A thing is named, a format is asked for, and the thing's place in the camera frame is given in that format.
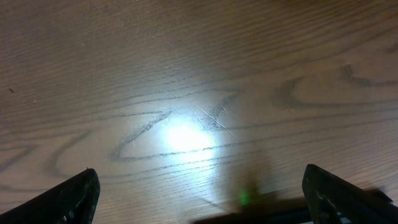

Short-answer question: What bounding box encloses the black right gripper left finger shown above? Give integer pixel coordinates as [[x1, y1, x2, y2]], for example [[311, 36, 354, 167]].
[[1, 169, 100, 224]]

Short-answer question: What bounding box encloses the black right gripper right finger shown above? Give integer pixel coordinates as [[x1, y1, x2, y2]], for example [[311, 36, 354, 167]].
[[302, 164, 397, 224]]

